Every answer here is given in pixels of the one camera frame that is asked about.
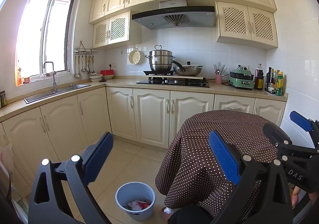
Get blue trash bin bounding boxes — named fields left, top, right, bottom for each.
left=115, top=181, right=156, bottom=221

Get person's right hand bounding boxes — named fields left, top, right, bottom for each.
left=291, top=186, right=318, bottom=207

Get brown dotted tablecloth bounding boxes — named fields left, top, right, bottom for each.
left=155, top=110, right=277, bottom=217

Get cream lower cabinets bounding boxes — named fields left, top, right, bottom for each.
left=1, top=85, right=287, bottom=196

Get cream cabinets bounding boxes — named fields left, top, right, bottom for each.
left=89, top=0, right=278, bottom=50
left=1, top=85, right=287, bottom=196

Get green oil bottle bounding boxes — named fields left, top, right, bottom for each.
left=275, top=71, right=284, bottom=96

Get dark sauce bottles group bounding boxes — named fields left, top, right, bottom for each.
left=265, top=67, right=276, bottom=94

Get dark soy sauce bottle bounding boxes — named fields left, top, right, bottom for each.
left=254, top=64, right=264, bottom=90

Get green electric cooker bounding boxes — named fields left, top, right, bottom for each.
left=229, top=65, right=254, bottom=90

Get black gas stove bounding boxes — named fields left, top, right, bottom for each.
left=136, top=70, right=209, bottom=88

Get pink utensil holder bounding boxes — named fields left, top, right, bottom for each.
left=215, top=74, right=222, bottom=84

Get chrome faucet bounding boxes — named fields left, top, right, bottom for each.
left=43, top=61, right=57, bottom=93

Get red container on bowls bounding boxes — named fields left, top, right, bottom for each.
left=100, top=70, right=115, bottom=76

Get steel sink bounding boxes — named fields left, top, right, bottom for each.
left=24, top=84, right=90, bottom=104

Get steel wok pan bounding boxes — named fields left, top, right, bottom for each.
left=172, top=60, right=203, bottom=77

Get hanging utensil rack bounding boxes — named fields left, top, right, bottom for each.
left=73, top=40, right=98, bottom=78

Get round cream steamer tray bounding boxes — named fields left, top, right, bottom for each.
left=128, top=47, right=146, bottom=65

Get stainless steamer pot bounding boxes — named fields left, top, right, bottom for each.
left=145, top=45, right=175, bottom=71

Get cream upper cabinets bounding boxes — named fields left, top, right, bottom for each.
left=89, top=0, right=278, bottom=50

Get window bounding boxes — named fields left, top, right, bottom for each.
left=15, top=0, right=75, bottom=86

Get range hood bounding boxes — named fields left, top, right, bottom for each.
left=132, top=0, right=216, bottom=30

